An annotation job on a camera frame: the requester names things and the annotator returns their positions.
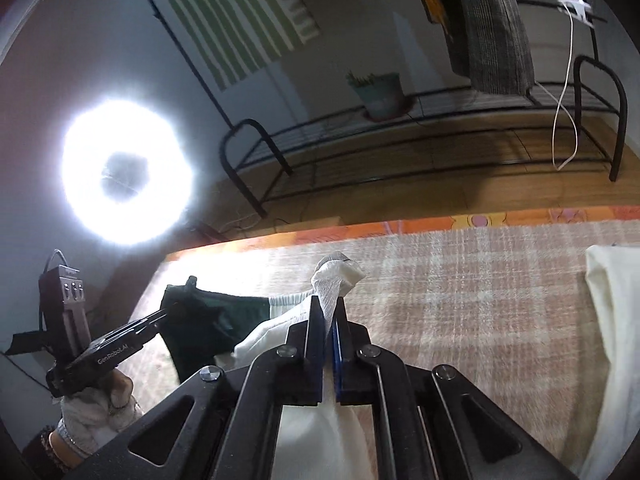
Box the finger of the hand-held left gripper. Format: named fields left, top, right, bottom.
left=90, top=275, right=201, bottom=347

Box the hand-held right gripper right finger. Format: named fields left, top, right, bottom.
left=330, top=297, right=581, bottom=480

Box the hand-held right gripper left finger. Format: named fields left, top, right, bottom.
left=65, top=295, right=326, bottom=480

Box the white green printed t-shirt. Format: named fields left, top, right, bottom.
left=160, top=254, right=381, bottom=480

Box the person's left forearm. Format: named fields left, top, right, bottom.
left=37, top=425, right=88, bottom=476

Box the black metal clothes rack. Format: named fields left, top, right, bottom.
left=125, top=0, right=628, bottom=218

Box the person's left hand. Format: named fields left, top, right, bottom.
left=56, top=367, right=143, bottom=453

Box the orange patterned bed sheet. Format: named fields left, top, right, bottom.
left=165, top=206, right=640, bottom=263

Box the plaid blanket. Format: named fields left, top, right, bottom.
left=132, top=232, right=640, bottom=480

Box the potted plant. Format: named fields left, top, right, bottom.
left=346, top=71, right=416, bottom=121

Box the white garment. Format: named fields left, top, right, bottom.
left=582, top=244, right=640, bottom=480

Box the grey plaid coat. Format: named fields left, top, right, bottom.
left=447, top=0, right=536, bottom=95

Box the ring light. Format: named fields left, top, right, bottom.
left=60, top=99, right=196, bottom=246

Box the green striped wall hanging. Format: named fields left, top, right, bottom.
left=165, top=0, right=322, bottom=92

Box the white lamp cable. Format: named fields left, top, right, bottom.
left=552, top=2, right=581, bottom=171

